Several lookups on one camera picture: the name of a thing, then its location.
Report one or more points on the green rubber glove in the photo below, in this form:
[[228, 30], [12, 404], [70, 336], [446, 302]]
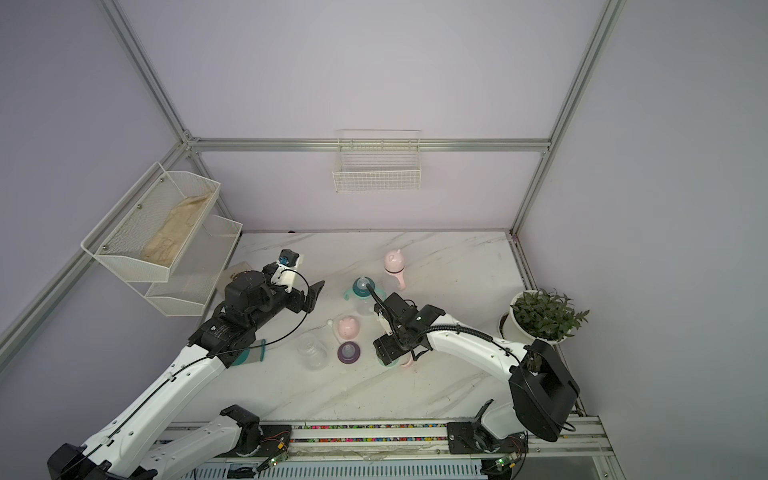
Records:
[[253, 354]]

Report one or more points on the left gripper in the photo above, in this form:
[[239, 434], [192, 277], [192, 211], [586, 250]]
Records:
[[297, 305]]

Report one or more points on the purple nipple collar front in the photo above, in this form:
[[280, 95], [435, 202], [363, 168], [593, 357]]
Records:
[[348, 352]]

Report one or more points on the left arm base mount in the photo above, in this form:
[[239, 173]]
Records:
[[267, 441]]

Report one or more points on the aluminium front rail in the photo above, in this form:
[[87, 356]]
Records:
[[374, 440]]

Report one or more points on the white mesh shelf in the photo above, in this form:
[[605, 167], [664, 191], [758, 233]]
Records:
[[193, 282], [120, 237]]

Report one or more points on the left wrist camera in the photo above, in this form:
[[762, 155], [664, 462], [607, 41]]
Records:
[[287, 267]]

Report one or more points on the white straw left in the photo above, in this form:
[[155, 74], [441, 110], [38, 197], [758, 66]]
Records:
[[333, 330]]

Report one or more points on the white mesh lower shelf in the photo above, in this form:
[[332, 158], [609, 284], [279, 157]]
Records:
[[193, 282]]

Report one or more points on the white wire wall basket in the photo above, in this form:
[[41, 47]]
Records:
[[375, 161]]

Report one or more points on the teal bottle cap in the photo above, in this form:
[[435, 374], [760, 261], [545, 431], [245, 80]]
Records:
[[392, 364]]

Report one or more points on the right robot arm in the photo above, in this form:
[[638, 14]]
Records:
[[543, 391]]

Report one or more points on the white mesh upper shelf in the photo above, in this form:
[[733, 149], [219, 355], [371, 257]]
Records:
[[120, 237]]

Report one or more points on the teal nipple collar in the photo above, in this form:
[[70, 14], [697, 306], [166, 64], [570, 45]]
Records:
[[363, 286]]

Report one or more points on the clear baby bottle front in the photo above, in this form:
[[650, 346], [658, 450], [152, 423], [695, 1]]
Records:
[[364, 306]]

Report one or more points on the pink bottle cap centre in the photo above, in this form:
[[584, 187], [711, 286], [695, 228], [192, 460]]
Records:
[[348, 328]]

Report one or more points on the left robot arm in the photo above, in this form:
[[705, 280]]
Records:
[[126, 448]]

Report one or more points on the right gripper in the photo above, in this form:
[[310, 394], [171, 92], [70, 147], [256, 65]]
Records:
[[387, 349]]

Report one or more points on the potted green plant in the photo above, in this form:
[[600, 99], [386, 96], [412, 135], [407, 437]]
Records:
[[546, 315]]

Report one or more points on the beige cloth glove in shelf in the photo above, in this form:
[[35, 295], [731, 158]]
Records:
[[166, 244]]

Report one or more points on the beige glove on table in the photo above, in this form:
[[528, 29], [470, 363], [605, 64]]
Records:
[[228, 275]]

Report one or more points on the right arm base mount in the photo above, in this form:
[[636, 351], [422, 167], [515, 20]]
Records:
[[473, 437]]

